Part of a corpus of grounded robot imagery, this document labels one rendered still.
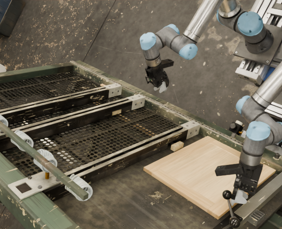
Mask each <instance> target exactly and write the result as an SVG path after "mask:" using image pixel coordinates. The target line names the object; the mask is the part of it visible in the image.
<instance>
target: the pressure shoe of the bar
mask: <svg viewBox="0 0 282 229"><path fill-rule="evenodd" d="M183 145H184V143H183V142H181V141H179V142H177V143H175V144H172V145H171V150H172V151H174V152H175V151H177V150H179V149H181V148H183Z"/></svg>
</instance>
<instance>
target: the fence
mask: <svg viewBox="0 0 282 229"><path fill-rule="evenodd" d="M280 190H282V172H281V173H280V174H279V175H278V176H277V177H275V178H274V179H273V180H272V181H271V182H269V183H268V184H267V185H266V186H264V187H263V188H262V189H261V190H260V191H258V192H257V193H256V194H255V195H254V196H253V197H251V198H250V199H249V200H248V201H247V203H246V204H243V205H242V206H241V207H240V208H238V209H237V210H236V211H235V212H234V213H235V214H237V215H238V216H240V217H242V218H243V220H242V221H241V222H240V226H239V227H238V228H234V229H240V228H241V227H242V226H243V225H244V224H245V223H246V222H247V221H248V218H249V216H250V215H251V214H252V213H253V212H254V211H255V210H260V209H261V208H262V207H263V206H264V205H265V204H266V203H267V202H268V201H270V200H271V199H272V198H273V197H274V196H275V195H276V194H277V193H278V192H279V191H280Z"/></svg>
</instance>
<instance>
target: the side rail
mask: <svg viewBox="0 0 282 229"><path fill-rule="evenodd" d="M73 70H74V65H73V64H71V63H69V62H66V63H60V64H54V65H46V66H40V67H34V68H27V69H21V70H13V71H7V72H1V73H0V83H5V82H11V81H16V80H23V79H28V78H34V77H39V76H45V75H52V74H57V73H63V72H68V71H73Z"/></svg>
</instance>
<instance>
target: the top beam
mask: <svg viewBox="0 0 282 229"><path fill-rule="evenodd" d="M24 178H27V177H26V176H25V175H24V174H23V173H22V172H21V171H20V170H18V169H17V168H16V167H15V166H14V165H13V164H12V163H11V162H10V161H9V160H8V159H7V158H6V157H5V156H4V155H3V154H2V153H1V152H0V201H1V202H2V203H3V205H4V206H5V207H6V208H7V209H8V210H9V211H10V212H11V213H12V214H13V215H14V216H15V218H16V219H17V220H18V221H19V222H20V223H21V224H22V225H23V227H24V228H25V229H81V228H80V227H79V226H78V225H77V224H76V223H75V222H74V221H73V220H72V219H71V218H70V217H69V216H68V215H67V214H66V213H65V212H64V211H62V210H61V209H60V208H59V207H58V206H57V205H56V204H55V203H54V202H53V201H52V200H51V199H50V198H49V197H47V196H46V195H45V194H44V193H43V192H42V191H40V192H38V193H36V194H34V195H32V196H29V197H27V198H24V199H22V200H21V199H20V198H19V197H18V196H17V195H16V194H15V193H14V192H13V191H12V190H11V189H10V188H9V187H8V185H9V184H11V183H14V182H16V181H19V180H21V179H24Z"/></svg>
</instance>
